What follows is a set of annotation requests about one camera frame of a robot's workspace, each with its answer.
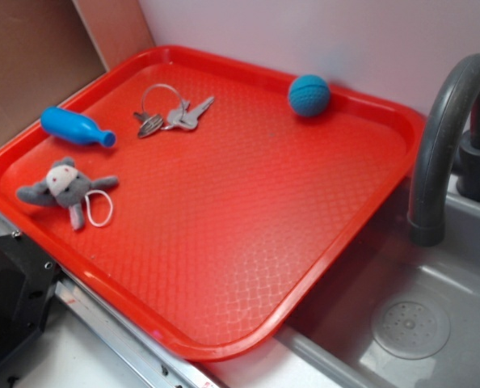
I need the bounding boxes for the brown cardboard panel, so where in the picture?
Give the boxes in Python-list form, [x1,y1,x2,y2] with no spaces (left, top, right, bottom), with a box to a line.
[0,1,155,147]

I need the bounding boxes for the blue textured ball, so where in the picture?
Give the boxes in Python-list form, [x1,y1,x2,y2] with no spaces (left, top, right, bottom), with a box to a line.
[288,74,331,117]

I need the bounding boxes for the silver keys on ring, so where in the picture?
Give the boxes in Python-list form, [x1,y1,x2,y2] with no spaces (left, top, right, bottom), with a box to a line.
[133,83,215,139]

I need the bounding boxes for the grey plush toy animal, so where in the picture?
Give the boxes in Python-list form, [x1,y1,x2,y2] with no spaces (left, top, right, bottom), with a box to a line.
[16,157,119,230]

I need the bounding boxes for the red plastic tray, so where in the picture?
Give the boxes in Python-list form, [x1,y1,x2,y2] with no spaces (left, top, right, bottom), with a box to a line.
[0,46,424,361]

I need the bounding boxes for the dark grey toy faucet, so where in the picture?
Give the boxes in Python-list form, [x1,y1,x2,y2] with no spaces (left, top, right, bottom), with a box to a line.
[407,53,480,247]

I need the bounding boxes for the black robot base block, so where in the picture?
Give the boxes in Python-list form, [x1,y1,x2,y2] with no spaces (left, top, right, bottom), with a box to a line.
[0,234,57,358]

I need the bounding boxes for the grey plastic toy sink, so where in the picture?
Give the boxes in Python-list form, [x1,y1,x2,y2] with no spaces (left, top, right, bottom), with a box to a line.
[278,174,480,388]

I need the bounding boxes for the blue toy bottle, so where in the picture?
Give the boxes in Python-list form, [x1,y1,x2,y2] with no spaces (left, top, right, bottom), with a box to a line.
[40,107,116,148]

